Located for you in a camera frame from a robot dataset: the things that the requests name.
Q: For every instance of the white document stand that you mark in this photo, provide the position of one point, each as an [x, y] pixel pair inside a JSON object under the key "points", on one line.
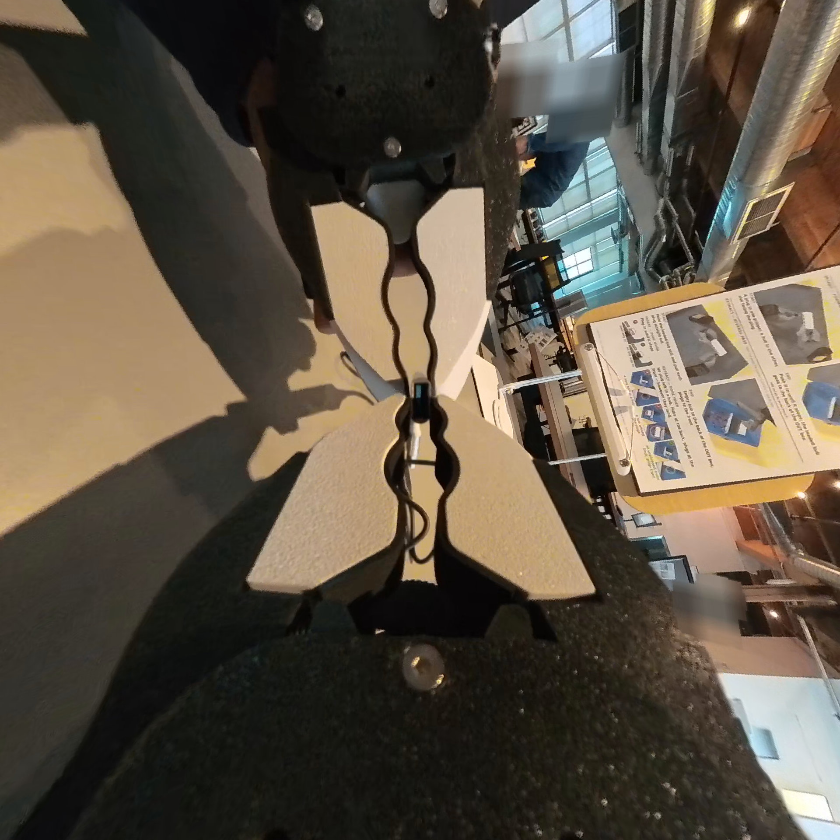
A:
{"points": [[607, 407]]}

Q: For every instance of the person's left forearm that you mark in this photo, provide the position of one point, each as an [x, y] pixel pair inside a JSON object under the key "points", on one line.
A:
{"points": [[197, 52]]}

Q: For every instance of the instruction sheet on stand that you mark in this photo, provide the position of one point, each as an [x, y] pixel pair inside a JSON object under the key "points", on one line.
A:
{"points": [[722, 394]]}

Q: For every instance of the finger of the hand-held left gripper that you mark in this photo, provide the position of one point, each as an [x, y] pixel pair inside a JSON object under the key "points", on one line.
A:
{"points": [[354, 275], [456, 275]]}

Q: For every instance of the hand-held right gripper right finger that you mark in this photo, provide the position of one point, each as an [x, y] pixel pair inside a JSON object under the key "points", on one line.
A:
{"points": [[518, 518]]}

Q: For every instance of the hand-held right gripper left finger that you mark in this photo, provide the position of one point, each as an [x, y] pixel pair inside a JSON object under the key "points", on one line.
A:
{"points": [[328, 518]]}

